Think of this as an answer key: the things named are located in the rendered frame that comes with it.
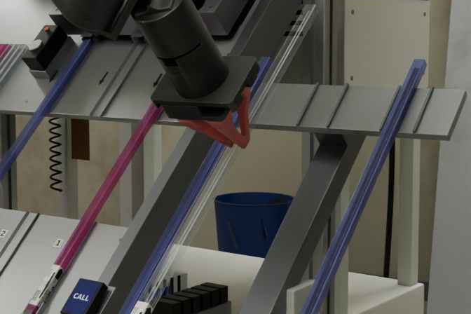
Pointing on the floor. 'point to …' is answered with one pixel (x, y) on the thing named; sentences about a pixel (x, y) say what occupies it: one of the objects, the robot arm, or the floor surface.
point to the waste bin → (249, 221)
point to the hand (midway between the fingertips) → (237, 138)
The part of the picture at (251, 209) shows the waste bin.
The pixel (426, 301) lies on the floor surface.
